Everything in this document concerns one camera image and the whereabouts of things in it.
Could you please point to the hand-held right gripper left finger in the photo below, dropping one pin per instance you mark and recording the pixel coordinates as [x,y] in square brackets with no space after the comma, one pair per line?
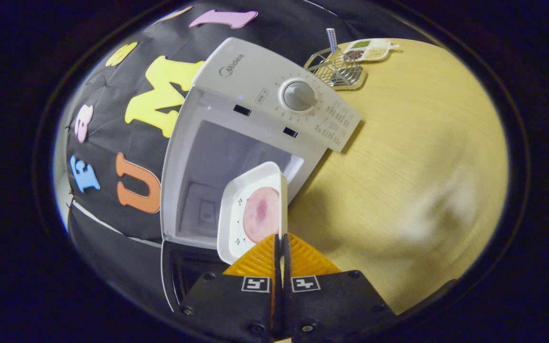
[236,305]

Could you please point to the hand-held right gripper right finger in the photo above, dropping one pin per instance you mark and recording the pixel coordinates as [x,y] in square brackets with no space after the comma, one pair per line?
[331,305]

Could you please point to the pink ham slice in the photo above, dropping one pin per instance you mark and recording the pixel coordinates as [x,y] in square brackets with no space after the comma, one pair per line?
[260,214]

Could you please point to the white square plate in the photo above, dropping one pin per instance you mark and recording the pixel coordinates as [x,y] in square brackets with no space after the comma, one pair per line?
[230,209]

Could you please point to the white microwave oven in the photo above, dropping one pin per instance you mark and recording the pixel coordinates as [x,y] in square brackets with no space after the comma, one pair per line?
[255,71]

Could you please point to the white divided seasoning tray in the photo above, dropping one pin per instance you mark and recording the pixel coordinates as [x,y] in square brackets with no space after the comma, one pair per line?
[374,52]

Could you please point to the blue white striped stick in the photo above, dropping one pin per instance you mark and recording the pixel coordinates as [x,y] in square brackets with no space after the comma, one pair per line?
[331,40]

